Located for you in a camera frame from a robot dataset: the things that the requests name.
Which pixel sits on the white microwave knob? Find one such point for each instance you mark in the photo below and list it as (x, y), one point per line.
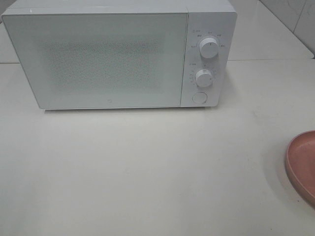
(209, 47)
(204, 78)

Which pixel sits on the pink round plate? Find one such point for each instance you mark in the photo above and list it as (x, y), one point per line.
(300, 165)

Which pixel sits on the upper white microwave knob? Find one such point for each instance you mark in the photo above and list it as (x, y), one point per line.
(209, 47)

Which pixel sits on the white microwave oven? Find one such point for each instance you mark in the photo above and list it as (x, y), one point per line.
(205, 18)

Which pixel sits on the lower white microwave knob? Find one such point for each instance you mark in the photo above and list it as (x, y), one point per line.
(204, 78)

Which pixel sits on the round white door button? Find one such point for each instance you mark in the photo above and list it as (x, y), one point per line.
(199, 98)

